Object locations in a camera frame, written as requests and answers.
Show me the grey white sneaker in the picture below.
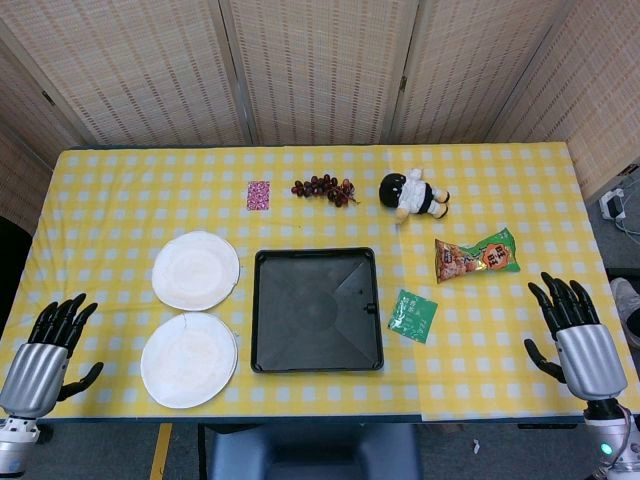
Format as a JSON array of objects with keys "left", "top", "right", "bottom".
[{"left": 608, "top": 277, "right": 640, "bottom": 341}]

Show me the white paper plate cracked rim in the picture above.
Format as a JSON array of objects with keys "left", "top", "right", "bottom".
[{"left": 140, "top": 312, "right": 238, "bottom": 410}]

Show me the yellow floor tape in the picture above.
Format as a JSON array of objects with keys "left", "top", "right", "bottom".
[{"left": 149, "top": 423, "right": 174, "bottom": 480}]

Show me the plush doll black hair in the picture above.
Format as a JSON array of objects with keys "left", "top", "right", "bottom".
[{"left": 377, "top": 167, "right": 451, "bottom": 225}]

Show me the bunch of red grapes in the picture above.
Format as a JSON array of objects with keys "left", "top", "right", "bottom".
[{"left": 291, "top": 173, "right": 361, "bottom": 208}]

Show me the white power adapter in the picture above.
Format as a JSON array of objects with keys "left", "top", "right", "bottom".
[{"left": 598, "top": 188, "right": 629, "bottom": 221}]

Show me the woven folding screen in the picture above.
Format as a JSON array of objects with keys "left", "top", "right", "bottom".
[{"left": 0, "top": 0, "right": 640, "bottom": 251}]

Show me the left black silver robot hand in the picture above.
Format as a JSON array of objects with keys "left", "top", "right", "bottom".
[{"left": 0, "top": 292, "right": 105, "bottom": 420}]

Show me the green tea packet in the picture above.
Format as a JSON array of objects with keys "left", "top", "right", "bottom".
[{"left": 386, "top": 287, "right": 439, "bottom": 345}]

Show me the yellow white checked tablecloth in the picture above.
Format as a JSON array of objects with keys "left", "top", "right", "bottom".
[{"left": 0, "top": 142, "right": 639, "bottom": 424}]

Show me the white paper plate notched rim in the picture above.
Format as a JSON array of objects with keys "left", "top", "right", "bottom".
[{"left": 151, "top": 230, "right": 243, "bottom": 309}]

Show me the black square plastic tray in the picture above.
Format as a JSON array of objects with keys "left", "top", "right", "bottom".
[{"left": 249, "top": 246, "right": 385, "bottom": 374}]

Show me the pink patterned card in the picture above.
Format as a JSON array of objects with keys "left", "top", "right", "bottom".
[{"left": 246, "top": 180, "right": 272, "bottom": 212}]

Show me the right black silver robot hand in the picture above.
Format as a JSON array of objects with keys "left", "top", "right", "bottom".
[{"left": 523, "top": 272, "right": 629, "bottom": 404}]

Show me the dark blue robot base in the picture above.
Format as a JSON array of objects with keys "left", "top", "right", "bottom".
[{"left": 204, "top": 422, "right": 424, "bottom": 480}]

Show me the orange green snack bag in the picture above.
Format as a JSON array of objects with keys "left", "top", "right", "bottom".
[{"left": 433, "top": 226, "right": 522, "bottom": 285}]

